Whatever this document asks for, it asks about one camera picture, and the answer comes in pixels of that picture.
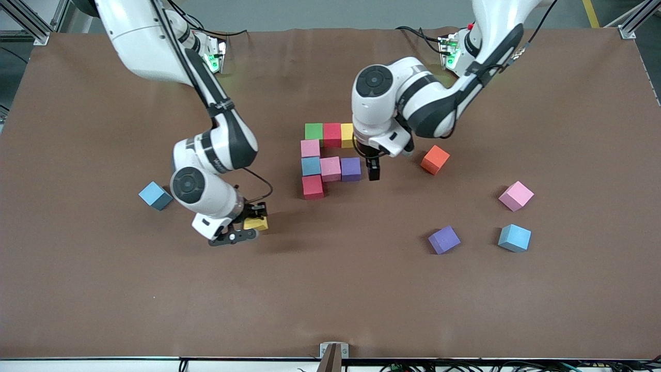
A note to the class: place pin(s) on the yellow foam block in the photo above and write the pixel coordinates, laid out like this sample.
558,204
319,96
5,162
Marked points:
256,223
346,135

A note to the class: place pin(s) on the purple foam block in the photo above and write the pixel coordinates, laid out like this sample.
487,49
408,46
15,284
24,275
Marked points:
444,239
351,169

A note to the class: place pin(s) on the pink foam block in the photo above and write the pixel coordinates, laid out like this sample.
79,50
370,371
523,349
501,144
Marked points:
330,169
310,148
516,196

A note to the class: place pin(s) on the red foam block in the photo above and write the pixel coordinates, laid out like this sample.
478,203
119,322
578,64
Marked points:
313,187
332,135

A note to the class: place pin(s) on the blue foam block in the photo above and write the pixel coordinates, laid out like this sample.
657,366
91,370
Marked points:
155,195
311,166
514,237

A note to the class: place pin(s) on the green foam block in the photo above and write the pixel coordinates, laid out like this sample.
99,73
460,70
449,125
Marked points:
314,131

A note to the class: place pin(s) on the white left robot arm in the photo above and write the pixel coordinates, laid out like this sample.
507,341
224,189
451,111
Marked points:
374,80

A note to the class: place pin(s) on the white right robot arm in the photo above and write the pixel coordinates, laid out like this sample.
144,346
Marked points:
188,185

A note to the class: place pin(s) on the orange foam block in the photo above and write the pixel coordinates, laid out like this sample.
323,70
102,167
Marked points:
435,159

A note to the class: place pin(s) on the brown table mat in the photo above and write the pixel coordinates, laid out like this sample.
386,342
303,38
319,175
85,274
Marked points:
330,289

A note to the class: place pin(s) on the green lit base connector box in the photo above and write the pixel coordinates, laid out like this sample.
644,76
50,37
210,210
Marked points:
216,57
448,51

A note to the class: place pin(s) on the metal table edge bracket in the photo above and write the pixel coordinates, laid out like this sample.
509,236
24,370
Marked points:
334,351

